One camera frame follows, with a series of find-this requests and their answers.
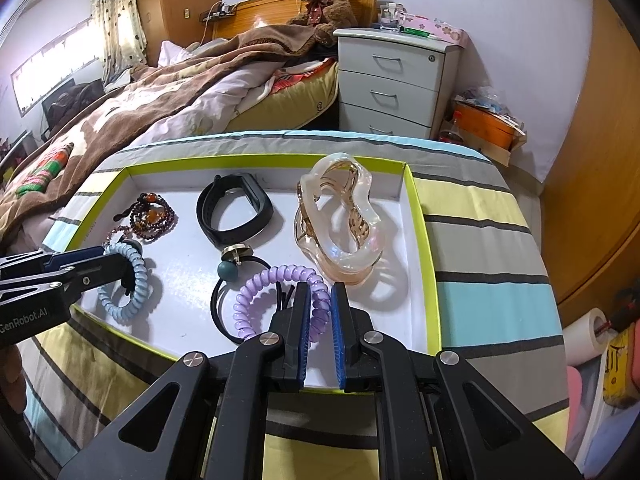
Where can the orange box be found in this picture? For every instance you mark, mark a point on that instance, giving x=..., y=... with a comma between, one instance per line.
x=485, y=127

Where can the dotted curtain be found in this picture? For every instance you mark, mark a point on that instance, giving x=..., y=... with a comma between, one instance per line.
x=117, y=20

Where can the translucent hair claw clip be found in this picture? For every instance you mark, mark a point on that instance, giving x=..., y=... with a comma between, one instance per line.
x=360, y=260

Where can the wooden cabinet door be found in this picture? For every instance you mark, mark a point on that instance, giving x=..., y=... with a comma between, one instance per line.
x=170, y=5

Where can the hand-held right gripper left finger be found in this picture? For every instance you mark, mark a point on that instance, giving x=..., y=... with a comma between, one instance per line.
x=301, y=340

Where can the wooden wardrobe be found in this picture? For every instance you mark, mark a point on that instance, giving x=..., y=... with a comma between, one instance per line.
x=600, y=160

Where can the pink floral box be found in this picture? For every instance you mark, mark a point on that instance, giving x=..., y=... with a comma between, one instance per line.
x=445, y=27

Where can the power strip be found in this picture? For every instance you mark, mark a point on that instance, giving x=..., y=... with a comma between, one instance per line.
x=220, y=12

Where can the yellow packet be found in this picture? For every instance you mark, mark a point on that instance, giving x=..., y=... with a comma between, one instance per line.
x=620, y=370

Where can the red white patterned cloth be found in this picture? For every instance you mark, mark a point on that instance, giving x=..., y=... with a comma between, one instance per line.
x=295, y=77

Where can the brown blanket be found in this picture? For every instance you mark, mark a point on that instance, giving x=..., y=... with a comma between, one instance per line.
x=125, y=110

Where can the white tray with green rim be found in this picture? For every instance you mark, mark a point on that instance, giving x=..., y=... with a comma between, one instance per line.
x=280, y=195

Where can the window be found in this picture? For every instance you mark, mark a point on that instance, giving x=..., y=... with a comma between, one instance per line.
x=55, y=67

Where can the person's left hand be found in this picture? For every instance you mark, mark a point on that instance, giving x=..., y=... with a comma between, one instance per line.
x=11, y=380

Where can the plastic bag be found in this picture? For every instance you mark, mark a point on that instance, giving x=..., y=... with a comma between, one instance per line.
x=487, y=97

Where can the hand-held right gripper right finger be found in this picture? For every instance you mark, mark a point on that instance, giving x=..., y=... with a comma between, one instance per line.
x=338, y=340

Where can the white pillow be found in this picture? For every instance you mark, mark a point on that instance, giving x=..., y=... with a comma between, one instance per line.
x=172, y=52

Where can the white drawer nightstand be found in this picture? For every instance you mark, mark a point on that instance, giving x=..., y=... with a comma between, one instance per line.
x=395, y=90

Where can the clear glass container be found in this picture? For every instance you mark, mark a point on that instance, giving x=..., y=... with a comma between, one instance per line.
x=392, y=17

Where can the pink foam mat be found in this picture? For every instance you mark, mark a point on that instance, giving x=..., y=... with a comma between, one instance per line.
x=585, y=410

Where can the striped table cloth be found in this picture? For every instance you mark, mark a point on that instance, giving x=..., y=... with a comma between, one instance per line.
x=480, y=240

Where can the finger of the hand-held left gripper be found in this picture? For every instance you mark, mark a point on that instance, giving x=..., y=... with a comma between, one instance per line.
x=100, y=270
x=75, y=256

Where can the yellow mattress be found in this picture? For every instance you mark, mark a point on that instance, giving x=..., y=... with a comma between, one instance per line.
x=295, y=100

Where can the wooden headboard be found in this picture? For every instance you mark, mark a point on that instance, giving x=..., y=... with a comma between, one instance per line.
x=260, y=10

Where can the cardboard box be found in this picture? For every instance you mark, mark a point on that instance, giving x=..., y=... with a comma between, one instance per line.
x=505, y=155

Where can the cola bottle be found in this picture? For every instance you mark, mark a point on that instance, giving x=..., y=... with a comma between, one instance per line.
x=452, y=135

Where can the white floral quilt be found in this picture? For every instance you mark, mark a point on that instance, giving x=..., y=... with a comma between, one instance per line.
x=220, y=100

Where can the brown teddy bear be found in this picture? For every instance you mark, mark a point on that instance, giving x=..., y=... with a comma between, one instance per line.
x=325, y=5

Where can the white paper roll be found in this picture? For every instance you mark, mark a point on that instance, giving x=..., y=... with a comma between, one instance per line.
x=582, y=335

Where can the dark cloth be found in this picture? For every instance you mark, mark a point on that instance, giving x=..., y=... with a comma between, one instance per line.
x=75, y=100

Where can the black fitness band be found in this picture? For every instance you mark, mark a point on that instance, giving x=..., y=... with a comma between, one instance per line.
x=255, y=195

